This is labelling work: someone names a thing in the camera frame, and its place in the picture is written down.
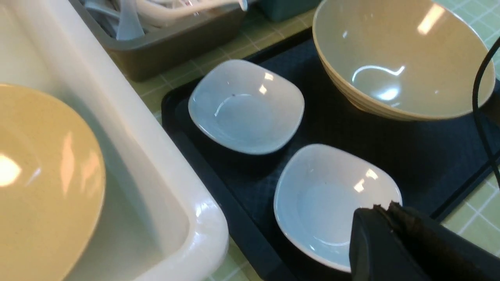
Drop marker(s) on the black plastic serving tray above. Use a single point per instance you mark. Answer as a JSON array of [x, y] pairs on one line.
[[436, 164]]

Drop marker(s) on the white spoon leaning left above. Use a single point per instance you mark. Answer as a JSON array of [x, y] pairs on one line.
[[129, 26]]

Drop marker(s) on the tan noodle bowl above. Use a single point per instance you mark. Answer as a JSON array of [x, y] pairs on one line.
[[399, 59], [53, 179]]

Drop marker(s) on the white square dish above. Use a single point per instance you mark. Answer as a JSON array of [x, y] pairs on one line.
[[246, 108], [316, 197]]

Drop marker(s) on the grey plastic spoon bin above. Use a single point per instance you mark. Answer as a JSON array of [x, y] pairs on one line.
[[164, 48]]

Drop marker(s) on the tan noodle bowl in tub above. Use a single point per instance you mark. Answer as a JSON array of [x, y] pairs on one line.
[[53, 179]]

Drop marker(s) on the large white plastic tub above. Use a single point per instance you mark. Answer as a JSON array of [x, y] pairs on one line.
[[159, 222]]

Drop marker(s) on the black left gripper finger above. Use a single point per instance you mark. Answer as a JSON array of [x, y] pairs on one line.
[[399, 243]]

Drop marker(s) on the white spoon with red print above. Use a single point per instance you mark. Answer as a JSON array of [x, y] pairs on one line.
[[161, 13]]

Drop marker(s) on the blue plastic chopstick bin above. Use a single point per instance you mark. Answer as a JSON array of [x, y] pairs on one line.
[[281, 10]]

